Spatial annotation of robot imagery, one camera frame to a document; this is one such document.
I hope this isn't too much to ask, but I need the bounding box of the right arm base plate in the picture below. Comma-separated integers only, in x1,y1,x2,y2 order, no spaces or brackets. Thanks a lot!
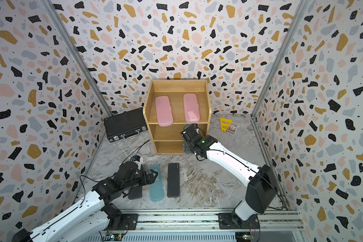
218,212,260,229

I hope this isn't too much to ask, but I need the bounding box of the middle black pencil case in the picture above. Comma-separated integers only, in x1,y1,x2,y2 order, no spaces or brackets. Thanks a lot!
167,163,180,198

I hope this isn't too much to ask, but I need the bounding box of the yellow triangular packet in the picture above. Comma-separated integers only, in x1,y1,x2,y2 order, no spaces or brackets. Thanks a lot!
220,118,232,132

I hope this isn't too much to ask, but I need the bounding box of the left black pencil case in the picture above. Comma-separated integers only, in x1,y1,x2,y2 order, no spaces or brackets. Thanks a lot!
127,164,144,200

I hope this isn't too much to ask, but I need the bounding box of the teal pencil case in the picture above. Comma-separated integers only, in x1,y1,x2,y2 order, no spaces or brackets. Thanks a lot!
181,124,197,153
148,164,164,202

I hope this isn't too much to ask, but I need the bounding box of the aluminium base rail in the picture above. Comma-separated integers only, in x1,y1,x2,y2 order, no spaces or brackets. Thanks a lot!
46,208,306,242

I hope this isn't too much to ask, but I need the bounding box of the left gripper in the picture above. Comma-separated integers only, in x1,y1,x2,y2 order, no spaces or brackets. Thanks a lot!
122,168,159,193

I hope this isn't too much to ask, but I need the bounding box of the small card box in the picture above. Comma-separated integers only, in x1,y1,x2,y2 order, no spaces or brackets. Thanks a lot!
227,123,238,133

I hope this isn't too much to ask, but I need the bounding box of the wooden three-tier shelf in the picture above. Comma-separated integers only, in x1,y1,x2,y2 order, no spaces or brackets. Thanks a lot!
143,80,212,154

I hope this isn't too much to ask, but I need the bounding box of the pink pencil case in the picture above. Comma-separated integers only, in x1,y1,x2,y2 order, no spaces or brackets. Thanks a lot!
183,93,200,124
155,96,173,127

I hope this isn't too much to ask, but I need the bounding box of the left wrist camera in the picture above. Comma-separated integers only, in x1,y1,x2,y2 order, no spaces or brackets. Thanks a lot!
130,155,143,166

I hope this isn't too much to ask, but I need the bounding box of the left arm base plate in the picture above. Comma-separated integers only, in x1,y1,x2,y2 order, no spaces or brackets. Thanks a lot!
98,213,139,231

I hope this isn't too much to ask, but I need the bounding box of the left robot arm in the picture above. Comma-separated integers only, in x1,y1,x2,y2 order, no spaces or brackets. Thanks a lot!
12,161,158,242

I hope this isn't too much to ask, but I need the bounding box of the black pencil case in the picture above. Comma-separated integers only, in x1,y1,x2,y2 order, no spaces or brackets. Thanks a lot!
167,163,180,198
127,164,144,200

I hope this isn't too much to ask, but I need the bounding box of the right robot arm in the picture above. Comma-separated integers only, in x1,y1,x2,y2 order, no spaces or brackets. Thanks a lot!
180,126,278,227

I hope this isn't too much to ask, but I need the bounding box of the black briefcase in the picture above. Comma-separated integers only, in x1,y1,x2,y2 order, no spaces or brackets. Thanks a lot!
104,107,148,143

